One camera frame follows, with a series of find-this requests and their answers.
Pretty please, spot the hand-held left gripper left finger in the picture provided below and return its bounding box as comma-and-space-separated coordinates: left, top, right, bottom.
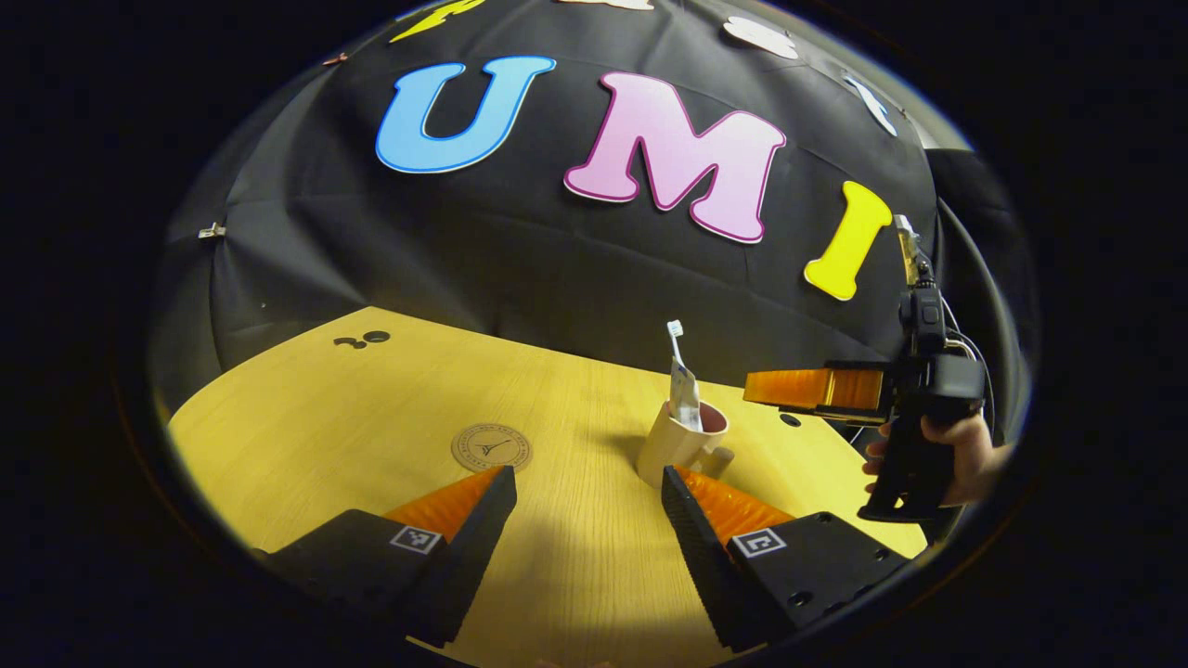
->
265, 467, 518, 648

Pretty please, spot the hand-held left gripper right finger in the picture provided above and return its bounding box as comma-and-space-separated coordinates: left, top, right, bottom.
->
661, 467, 910, 653

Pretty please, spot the black cable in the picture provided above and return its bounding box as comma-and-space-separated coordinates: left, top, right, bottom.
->
936, 199, 1001, 437

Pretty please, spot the beige cup with handle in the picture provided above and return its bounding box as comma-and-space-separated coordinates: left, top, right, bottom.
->
636, 399, 735, 490

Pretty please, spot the round brown coaster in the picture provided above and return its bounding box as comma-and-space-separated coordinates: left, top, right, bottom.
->
451, 423, 533, 473

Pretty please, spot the wooden desktop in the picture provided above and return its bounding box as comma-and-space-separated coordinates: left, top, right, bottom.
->
167, 306, 929, 668

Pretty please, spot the white toothpaste tube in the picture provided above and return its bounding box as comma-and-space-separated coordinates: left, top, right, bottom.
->
668, 362, 704, 433

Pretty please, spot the black backdrop cloth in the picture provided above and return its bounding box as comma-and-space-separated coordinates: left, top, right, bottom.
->
153, 0, 1031, 437

